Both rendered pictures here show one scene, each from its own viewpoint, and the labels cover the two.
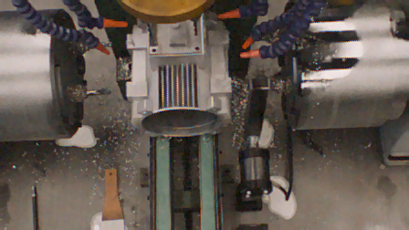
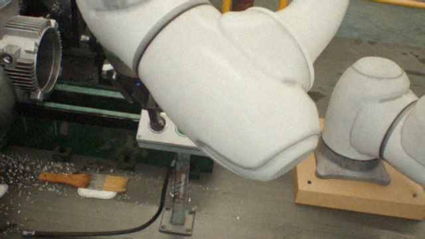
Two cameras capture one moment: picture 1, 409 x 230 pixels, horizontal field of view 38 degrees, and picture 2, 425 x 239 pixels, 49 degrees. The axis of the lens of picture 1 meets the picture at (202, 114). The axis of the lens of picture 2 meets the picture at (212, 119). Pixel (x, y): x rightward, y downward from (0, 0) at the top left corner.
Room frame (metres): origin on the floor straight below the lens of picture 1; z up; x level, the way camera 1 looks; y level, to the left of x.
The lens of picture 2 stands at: (0.02, 1.03, 1.56)
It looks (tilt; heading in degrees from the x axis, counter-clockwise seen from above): 34 degrees down; 268
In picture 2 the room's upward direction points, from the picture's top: 7 degrees clockwise
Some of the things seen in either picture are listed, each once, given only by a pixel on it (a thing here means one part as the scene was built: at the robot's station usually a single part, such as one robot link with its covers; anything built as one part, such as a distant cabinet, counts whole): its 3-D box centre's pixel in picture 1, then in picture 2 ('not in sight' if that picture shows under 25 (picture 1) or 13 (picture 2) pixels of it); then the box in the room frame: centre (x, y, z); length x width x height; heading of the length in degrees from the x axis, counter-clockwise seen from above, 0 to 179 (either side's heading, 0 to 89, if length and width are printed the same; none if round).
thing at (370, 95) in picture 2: not in sight; (368, 105); (-0.36, 0.09, 1.02); 0.18 x 0.16 x 0.22; 132
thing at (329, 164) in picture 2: not in sight; (348, 144); (-0.36, 0.05, 0.88); 0.22 x 0.18 x 0.06; 89
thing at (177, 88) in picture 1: (180, 75); (7, 54); (0.49, 0.04, 1.02); 0.20 x 0.19 x 0.19; 178
